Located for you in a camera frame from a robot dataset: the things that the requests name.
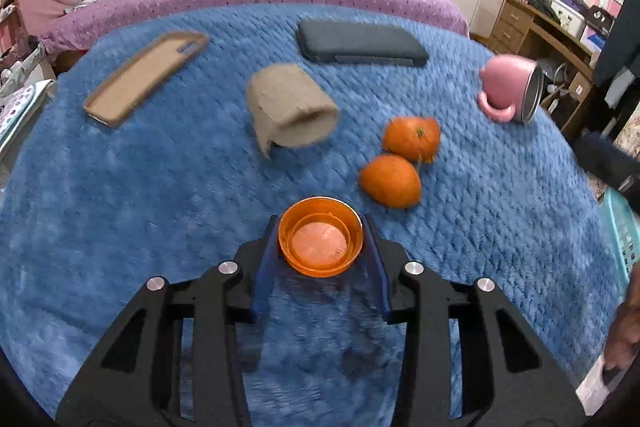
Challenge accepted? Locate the wooden desk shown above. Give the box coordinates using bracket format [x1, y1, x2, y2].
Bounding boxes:
[487, 0, 608, 144]

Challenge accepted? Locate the white paper sheet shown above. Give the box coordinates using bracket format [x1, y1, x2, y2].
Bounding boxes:
[575, 354, 618, 415]

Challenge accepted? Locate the person's right forearm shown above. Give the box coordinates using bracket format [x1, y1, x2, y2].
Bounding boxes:
[604, 267, 640, 374]

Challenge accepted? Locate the beige phone case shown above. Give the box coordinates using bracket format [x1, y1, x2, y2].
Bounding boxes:
[82, 32, 210, 130]

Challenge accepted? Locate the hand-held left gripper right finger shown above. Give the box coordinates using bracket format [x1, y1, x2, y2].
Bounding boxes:
[364, 214, 587, 427]

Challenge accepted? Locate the dark blue flat case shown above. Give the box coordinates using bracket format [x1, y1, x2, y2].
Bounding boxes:
[296, 19, 430, 68]

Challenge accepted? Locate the orange plastic cup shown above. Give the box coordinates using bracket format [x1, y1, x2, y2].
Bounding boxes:
[278, 197, 364, 279]

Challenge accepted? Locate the black chair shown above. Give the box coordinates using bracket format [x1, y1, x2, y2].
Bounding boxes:
[592, 0, 640, 108]

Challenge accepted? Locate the polka dot cloth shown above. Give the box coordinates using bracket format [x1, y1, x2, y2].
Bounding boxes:
[0, 79, 57, 144]

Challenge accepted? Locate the orange tangerine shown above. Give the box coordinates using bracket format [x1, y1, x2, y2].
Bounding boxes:
[382, 116, 442, 164]
[358, 154, 422, 209]

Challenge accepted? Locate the white storage box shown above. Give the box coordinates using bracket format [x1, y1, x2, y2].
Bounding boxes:
[552, 0, 587, 38]

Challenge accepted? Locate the blue fleece blanket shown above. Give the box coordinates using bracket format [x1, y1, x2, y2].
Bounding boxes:
[0, 2, 628, 427]

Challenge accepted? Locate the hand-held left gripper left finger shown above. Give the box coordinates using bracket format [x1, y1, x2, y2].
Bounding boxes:
[56, 214, 281, 427]

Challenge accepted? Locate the pink mug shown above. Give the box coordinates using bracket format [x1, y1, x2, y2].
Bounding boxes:
[477, 55, 545, 126]

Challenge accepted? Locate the teal plastic basket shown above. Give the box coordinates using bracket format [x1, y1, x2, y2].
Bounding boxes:
[597, 189, 640, 282]

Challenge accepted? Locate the torn cardboard tube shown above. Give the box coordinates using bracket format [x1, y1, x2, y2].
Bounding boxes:
[245, 63, 342, 162]

